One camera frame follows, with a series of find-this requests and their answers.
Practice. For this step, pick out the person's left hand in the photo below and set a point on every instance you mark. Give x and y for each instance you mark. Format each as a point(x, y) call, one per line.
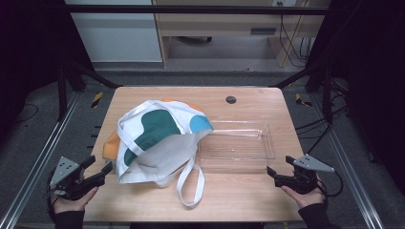
point(71, 204)

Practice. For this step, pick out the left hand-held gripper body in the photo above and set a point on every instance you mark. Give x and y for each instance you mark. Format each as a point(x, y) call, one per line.
point(68, 181)

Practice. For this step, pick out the dark curtain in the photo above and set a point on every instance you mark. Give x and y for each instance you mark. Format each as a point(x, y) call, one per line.
point(372, 79)
point(28, 47)

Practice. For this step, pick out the light wooden desk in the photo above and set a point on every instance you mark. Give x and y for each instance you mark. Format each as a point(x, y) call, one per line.
point(223, 22)

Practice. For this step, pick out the clear plastic tray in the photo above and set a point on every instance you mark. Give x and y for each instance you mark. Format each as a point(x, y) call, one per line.
point(242, 146)

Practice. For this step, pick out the aluminium floor rail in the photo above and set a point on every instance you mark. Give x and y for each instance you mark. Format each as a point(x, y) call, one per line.
point(38, 159)
point(353, 178)

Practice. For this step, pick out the person's right hand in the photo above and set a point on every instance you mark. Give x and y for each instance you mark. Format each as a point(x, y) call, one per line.
point(304, 199)

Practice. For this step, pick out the white tote bag colour patches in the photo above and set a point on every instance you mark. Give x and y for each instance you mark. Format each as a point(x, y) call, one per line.
point(159, 140)

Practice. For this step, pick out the black metal frame stand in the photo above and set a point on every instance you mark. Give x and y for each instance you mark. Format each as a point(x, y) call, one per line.
point(63, 92)
point(327, 95)

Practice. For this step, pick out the black table grommet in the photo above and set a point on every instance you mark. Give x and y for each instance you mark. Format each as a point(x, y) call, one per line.
point(230, 99)

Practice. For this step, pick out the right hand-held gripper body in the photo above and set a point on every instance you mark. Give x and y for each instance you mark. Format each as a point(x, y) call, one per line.
point(302, 181)

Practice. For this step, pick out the white cabinet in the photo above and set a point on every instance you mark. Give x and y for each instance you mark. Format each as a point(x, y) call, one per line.
point(117, 35)

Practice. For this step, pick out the black metal crossbar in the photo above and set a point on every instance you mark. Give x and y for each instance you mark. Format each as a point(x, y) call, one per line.
point(191, 9)

